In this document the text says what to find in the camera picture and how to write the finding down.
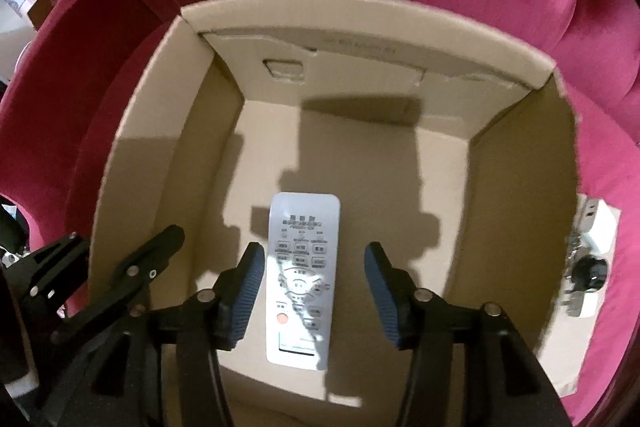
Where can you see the cardboard box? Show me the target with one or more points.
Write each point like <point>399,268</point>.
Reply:
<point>350,147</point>

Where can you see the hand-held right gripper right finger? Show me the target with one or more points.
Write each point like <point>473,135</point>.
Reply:
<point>384,302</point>

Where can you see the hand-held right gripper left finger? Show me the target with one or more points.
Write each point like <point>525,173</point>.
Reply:
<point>246,292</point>

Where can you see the white plug adapter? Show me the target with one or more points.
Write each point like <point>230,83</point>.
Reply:
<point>591,209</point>

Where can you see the white paper sheet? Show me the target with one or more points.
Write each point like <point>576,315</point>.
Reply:
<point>607,237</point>

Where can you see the white remote control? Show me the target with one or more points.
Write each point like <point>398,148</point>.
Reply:
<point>302,227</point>

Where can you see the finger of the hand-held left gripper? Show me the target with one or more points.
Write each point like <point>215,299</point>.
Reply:
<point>57,269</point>
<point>142,264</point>

